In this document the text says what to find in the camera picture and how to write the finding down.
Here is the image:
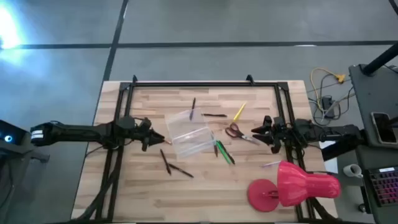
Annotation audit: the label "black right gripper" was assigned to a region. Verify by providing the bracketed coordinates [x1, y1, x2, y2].
[251, 115, 295, 155]

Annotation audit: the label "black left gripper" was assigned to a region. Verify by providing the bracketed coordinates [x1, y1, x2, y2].
[134, 117, 165, 152]

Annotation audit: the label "red-handled scissors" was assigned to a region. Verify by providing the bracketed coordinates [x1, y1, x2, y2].
[224, 122, 261, 146]

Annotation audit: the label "black marker grey cap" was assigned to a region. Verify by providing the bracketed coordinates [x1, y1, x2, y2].
[159, 149, 172, 175]

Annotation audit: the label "yellow highlighter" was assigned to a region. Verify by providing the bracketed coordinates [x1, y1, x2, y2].
[233, 101, 247, 122]

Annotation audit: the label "clear plastic supply box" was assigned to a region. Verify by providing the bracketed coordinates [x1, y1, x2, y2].
[164, 109, 216, 159]

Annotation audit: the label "dark green pen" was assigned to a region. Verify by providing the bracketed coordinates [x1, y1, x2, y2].
[219, 140, 236, 165]

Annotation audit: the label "long black pen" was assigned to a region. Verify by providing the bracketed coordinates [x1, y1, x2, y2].
[169, 163, 195, 179]

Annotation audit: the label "green marker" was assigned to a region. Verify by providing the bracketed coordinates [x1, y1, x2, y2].
[216, 140, 233, 165]

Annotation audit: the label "red desk lamp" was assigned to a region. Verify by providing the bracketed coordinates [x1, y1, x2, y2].
[247, 160, 342, 213]

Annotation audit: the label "black power adapter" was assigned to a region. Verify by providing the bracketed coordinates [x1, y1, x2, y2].
[321, 96, 336, 118]

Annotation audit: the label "white paper sheet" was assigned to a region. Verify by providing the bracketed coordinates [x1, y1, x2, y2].
[318, 140, 339, 174]

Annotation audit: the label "black desk bar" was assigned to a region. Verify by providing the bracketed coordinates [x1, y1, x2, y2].
[322, 136, 368, 162]

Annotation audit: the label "white mug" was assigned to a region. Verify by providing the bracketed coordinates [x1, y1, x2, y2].
[343, 163, 364, 179]

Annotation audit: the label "dark grey keyboard desk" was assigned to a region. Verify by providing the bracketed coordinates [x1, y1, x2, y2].
[355, 144, 398, 224]

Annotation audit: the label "grey side desk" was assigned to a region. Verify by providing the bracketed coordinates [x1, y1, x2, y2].
[348, 63, 398, 149]

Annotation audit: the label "black smartphone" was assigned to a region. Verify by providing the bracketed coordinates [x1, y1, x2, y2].
[370, 111, 398, 145]

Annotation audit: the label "grey stand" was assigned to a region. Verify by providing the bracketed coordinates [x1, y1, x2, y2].
[0, 130, 50, 218]

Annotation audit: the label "backlit keyboard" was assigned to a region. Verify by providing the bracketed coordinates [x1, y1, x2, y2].
[364, 166, 398, 208]

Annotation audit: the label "black pole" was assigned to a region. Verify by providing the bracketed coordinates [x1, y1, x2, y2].
[362, 42, 398, 77]

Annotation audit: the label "black device blue light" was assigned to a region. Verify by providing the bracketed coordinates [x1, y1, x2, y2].
[0, 119, 28, 154]

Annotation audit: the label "black aluminium table frame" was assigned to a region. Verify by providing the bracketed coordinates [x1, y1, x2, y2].
[93, 74, 338, 223]

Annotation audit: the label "black cable bundle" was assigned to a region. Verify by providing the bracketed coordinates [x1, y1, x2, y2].
[73, 146, 124, 222]

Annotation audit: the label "yellow extension cable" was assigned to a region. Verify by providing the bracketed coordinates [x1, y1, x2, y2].
[310, 67, 346, 108]

